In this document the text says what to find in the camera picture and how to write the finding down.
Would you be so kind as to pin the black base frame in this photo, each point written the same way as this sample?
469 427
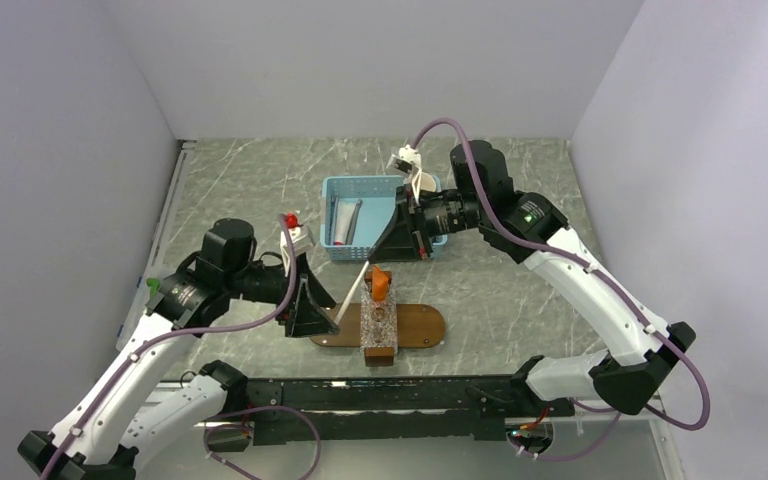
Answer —
481 407

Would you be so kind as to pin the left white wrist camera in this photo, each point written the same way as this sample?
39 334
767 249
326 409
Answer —
298 236

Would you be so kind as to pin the white red toothpaste tube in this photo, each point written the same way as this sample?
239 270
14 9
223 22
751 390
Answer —
346 220

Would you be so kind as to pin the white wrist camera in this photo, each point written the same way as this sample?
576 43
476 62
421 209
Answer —
408 161
298 236

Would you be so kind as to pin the yellow mug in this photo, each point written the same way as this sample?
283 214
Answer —
428 182

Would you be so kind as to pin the green white object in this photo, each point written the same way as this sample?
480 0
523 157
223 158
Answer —
153 285

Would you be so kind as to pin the blue plastic basket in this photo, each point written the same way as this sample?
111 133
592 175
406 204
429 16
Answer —
377 192

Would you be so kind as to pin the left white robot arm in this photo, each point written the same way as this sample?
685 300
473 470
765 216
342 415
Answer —
110 434

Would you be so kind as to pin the brown oval wooden tray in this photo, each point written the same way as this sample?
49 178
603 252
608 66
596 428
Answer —
413 326

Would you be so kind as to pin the clear acrylic toothbrush holder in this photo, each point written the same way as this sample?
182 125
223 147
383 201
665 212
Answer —
378 330

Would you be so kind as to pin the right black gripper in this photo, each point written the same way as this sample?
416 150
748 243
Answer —
407 237

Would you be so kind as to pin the orange toothpaste tube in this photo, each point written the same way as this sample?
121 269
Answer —
378 283

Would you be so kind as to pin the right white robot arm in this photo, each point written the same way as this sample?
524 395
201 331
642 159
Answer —
638 354

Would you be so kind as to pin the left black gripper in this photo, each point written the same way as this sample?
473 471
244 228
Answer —
306 316

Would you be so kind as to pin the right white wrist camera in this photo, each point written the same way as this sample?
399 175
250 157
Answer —
408 161

